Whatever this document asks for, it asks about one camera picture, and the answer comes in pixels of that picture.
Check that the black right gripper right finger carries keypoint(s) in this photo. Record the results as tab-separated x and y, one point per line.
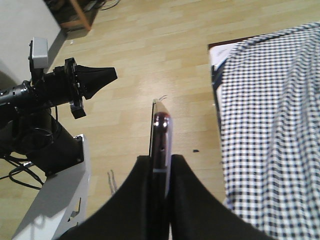
197	215

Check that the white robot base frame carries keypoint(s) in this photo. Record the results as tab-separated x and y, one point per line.
60	204

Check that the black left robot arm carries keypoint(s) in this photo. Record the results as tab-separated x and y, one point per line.
27	126

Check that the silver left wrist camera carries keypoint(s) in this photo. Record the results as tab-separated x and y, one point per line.
38	54

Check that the wooden shelf unit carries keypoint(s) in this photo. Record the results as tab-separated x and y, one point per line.
73	15

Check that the black smartphone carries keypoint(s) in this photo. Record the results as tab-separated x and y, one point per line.
160	147

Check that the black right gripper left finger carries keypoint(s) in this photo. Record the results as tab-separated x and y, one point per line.
125	215

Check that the checkered duvet cover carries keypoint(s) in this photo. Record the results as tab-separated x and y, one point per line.
270	132

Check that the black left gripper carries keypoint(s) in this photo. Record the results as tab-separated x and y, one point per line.
70	82

